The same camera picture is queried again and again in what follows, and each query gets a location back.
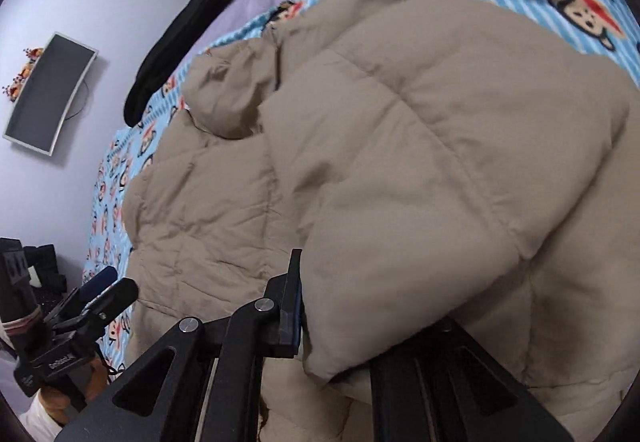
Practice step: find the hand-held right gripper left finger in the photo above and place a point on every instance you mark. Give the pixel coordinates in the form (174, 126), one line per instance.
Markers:
(296, 314)

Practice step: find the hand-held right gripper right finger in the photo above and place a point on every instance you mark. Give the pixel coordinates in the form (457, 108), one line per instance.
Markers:
(430, 397)

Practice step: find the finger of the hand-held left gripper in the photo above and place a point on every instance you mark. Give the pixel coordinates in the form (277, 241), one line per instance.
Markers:
(120, 294)
(100, 279)

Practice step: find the beige puffer jacket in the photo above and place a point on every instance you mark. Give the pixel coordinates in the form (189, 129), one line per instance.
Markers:
(400, 147)

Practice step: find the person's left forearm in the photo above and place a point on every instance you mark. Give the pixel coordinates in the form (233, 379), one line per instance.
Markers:
(37, 424)

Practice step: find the person's left hand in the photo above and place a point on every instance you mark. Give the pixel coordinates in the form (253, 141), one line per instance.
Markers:
(50, 402)

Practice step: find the curved monitor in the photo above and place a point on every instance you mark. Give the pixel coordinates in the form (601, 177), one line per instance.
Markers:
(50, 92)

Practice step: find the orange flower decoration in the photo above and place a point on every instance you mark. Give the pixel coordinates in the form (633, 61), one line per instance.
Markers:
(25, 70)

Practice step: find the black cloth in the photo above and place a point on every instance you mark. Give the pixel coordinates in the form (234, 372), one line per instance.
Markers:
(165, 52)

